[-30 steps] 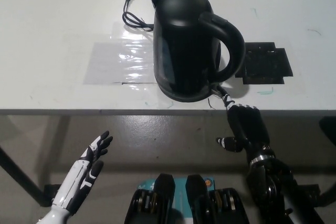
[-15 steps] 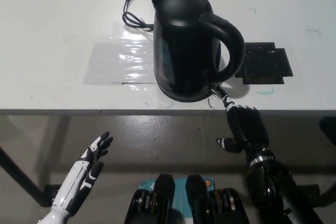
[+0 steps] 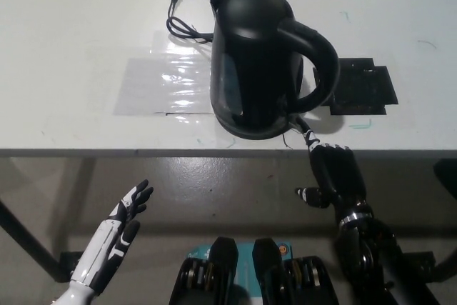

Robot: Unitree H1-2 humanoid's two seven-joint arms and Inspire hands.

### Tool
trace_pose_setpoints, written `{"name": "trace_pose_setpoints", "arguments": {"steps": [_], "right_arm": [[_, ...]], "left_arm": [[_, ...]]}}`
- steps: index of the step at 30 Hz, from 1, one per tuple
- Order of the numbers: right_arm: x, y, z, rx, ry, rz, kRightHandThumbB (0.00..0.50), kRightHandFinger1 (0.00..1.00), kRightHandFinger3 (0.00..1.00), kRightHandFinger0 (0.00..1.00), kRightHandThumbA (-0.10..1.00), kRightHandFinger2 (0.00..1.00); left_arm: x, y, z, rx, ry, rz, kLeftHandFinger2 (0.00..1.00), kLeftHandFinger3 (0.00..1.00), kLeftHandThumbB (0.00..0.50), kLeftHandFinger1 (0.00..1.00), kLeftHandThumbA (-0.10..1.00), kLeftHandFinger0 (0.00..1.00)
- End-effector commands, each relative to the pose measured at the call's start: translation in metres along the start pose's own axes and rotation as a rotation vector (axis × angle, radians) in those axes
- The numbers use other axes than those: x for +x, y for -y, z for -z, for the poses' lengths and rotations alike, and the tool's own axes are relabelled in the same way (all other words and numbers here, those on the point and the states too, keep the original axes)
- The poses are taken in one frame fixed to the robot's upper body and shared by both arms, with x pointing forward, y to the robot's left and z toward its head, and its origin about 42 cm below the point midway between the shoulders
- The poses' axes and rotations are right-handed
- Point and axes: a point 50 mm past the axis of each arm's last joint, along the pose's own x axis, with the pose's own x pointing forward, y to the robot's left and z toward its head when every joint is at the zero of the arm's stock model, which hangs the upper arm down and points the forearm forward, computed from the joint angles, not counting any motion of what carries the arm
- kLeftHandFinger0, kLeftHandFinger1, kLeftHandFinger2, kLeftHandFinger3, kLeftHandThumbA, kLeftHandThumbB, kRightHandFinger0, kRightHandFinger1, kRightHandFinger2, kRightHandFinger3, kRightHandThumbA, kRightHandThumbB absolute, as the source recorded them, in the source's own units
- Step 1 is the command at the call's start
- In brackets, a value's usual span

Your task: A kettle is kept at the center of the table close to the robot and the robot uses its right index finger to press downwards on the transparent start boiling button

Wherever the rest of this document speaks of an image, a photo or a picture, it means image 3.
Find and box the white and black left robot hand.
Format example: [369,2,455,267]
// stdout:
[69,179,155,294]

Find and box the black power cord with plug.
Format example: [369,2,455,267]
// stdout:
[165,0,215,45]

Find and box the black rounded chair part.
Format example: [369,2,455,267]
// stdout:
[433,158,457,203]

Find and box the black tape patch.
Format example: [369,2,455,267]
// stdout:
[312,57,398,116]

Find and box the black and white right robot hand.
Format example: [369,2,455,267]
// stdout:
[294,116,368,219]

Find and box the black round kettle base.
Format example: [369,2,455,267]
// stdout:
[216,114,305,140]

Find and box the black slanted table leg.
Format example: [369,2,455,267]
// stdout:
[433,254,457,283]
[0,199,61,283]

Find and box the black electric kettle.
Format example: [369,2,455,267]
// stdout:
[209,0,342,134]

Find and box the transparent plastic sheet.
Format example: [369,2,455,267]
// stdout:
[113,30,217,119]

